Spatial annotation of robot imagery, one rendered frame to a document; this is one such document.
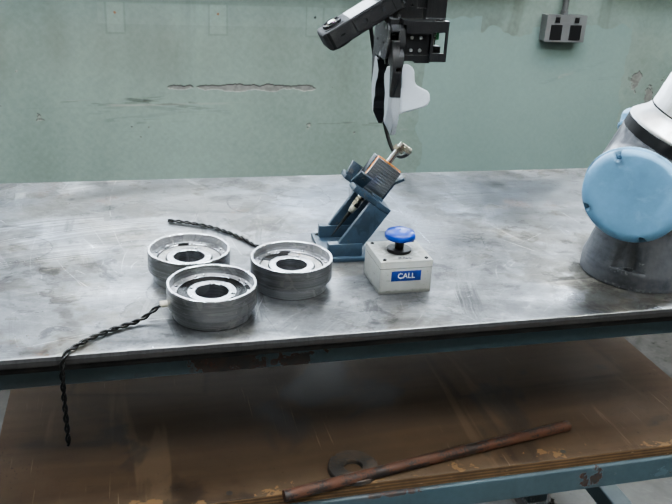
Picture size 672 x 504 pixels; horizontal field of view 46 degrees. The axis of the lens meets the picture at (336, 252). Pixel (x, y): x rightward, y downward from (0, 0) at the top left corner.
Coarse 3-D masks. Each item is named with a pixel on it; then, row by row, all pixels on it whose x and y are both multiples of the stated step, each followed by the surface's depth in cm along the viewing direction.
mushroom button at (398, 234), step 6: (390, 228) 102; (396, 228) 101; (402, 228) 101; (408, 228) 102; (390, 234) 100; (396, 234) 100; (402, 234) 100; (408, 234) 100; (414, 234) 101; (390, 240) 100; (396, 240) 100; (402, 240) 100; (408, 240) 100; (396, 246) 102; (402, 246) 102
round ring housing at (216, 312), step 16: (176, 272) 94; (192, 272) 95; (208, 272) 96; (224, 272) 96; (240, 272) 96; (176, 288) 92; (192, 288) 93; (208, 288) 94; (224, 288) 94; (256, 288) 92; (176, 304) 88; (192, 304) 87; (208, 304) 87; (224, 304) 87; (240, 304) 89; (176, 320) 91; (192, 320) 88; (208, 320) 88; (224, 320) 88; (240, 320) 90
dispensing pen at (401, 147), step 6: (396, 144) 109; (402, 144) 109; (396, 150) 109; (402, 150) 109; (408, 150) 109; (372, 156) 110; (390, 156) 110; (396, 156) 110; (372, 162) 109; (390, 162) 110; (366, 168) 110; (360, 198) 111; (354, 204) 111; (360, 204) 111; (348, 210) 111; (354, 210) 111; (348, 216) 112; (342, 222) 112; (336, 228) 112
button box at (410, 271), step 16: (368, 256) 104; (384, 256) 100; (400, 256) 101; (416, 256) 101; (368, 272) 104; (384, 272) 99; (400, 272) 100; (416, 272) 100; (384, 288) 100; (400, 288) 101; (416, 288) 101
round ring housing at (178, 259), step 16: (160, 240) 103; (176, 240) 105; (192, 240) 106; (208, 240) 105; (224, 240) 104; (176, 256) 102; (192, 256) 103; (208, 256) 101; (224, 256) 99; (160, 272) 97
